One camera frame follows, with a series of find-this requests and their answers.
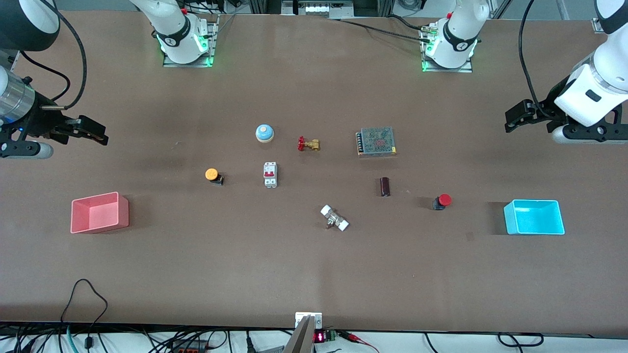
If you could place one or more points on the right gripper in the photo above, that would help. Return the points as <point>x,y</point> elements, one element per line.
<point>40,121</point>

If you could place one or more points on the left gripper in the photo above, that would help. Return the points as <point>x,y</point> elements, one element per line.
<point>548,111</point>

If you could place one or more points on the red push button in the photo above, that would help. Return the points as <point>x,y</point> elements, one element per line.
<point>442,201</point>

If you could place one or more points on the yellow push button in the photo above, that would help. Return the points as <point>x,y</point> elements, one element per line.
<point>213,175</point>

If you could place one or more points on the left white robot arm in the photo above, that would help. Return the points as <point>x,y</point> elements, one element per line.
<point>461,29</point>

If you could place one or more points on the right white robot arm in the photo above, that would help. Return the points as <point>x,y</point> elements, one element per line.
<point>171,24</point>

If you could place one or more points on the pink plastic box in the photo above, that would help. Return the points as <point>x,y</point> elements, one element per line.
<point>98,215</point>

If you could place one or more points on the cyan plastic box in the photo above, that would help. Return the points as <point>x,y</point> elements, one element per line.
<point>535,220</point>

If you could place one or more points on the metal mesh power supply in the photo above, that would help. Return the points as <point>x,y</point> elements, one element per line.
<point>377,142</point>

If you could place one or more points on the dark brown capacitor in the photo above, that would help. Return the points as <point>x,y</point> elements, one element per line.
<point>385,187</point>

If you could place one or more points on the blue and white bell button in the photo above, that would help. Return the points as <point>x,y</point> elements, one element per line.
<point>265,133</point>

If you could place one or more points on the white circuit breaker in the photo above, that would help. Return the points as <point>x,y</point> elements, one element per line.
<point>270,175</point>

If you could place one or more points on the white-capped metal pipe fitting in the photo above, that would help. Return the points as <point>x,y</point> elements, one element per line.
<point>334,218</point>

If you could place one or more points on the grey lit control device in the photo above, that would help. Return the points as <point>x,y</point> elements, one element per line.
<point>316,8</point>

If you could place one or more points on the small red display module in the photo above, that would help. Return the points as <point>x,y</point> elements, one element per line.
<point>324,337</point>

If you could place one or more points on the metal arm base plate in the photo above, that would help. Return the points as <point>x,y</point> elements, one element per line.
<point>456,70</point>
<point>215,44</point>

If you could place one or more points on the white camera bracket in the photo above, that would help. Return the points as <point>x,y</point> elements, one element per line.
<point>318,319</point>

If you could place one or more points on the grey metal camera bar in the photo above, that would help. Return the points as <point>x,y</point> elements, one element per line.
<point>300,338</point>

